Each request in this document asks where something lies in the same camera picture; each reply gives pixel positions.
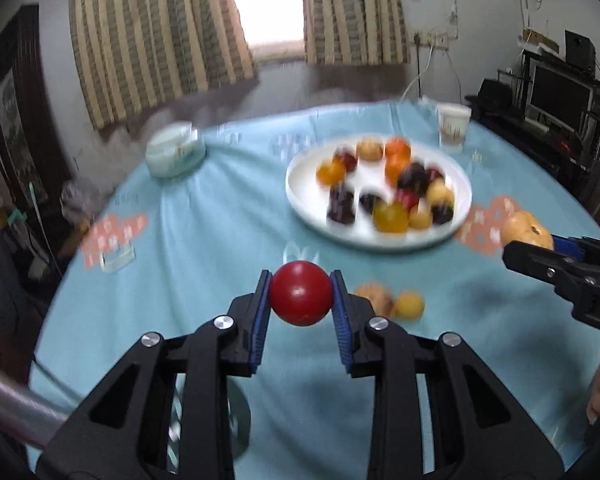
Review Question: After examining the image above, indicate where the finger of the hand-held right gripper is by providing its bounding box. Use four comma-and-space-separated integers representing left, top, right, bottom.
503, 241, 598, 306
554, 236, 600, 281

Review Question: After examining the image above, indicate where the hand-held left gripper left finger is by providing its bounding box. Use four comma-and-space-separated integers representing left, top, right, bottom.
36, 270, 273, 480

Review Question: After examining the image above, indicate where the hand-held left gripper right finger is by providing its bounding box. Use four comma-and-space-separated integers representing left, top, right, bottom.
330, 270, 565, 480

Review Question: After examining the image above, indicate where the tan round pear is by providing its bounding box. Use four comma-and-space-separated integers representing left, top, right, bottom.
354, 283, 395, 318

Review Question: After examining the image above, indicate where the green yellow tangerine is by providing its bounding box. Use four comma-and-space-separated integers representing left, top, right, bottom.
372, 201, 409, 233

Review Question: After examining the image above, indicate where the white oval plate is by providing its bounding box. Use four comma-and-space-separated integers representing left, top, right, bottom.
286, 133, 474, 252

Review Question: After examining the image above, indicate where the yellow pear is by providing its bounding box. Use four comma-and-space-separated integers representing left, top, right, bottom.
426, 181, 454, 207

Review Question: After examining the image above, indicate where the blue printed tablecloth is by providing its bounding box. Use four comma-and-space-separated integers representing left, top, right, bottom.
30, 100, 600, 480

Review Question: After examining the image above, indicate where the black media stand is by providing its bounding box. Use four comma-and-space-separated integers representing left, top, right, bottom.
467, 47, 600, 196

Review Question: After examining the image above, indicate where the computer monitor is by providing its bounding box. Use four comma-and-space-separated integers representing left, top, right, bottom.
527, 62, 595, 126

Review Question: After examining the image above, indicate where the white paper cup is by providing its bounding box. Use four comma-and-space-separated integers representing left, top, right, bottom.
437, 102, 473, 153

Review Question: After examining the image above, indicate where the black hat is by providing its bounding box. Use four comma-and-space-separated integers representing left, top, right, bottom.
477, 78, 514, 111

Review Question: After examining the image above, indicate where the white lidded ceramic jar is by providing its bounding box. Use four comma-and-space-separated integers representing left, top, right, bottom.
145, 122, 207, 179

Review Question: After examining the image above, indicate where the black speaker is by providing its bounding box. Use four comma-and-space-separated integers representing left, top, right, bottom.
564, 30, 596, 68

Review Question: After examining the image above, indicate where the clear plastic bag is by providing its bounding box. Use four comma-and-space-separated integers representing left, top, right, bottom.
60, 180, 98, 221

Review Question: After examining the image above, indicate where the steel water bottle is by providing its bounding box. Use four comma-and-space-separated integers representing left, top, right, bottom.
0, 362, 253, 461

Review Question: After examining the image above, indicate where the striped checked curtain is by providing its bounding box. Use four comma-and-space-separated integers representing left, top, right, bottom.
69, 0, 259, 131
300, 0, 411, 66

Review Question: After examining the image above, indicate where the bright window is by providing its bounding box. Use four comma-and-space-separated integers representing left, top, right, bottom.
223, 0, 311, 61

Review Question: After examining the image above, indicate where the dark wooden framed picture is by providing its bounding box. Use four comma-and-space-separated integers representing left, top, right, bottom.
0, 5, 71, 206

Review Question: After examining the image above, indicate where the white power cable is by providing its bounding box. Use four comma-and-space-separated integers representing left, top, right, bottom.
402, 45, 435, 103

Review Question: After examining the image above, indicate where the white wall outlet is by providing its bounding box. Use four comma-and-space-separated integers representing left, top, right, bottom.
412, 32, 450, 48

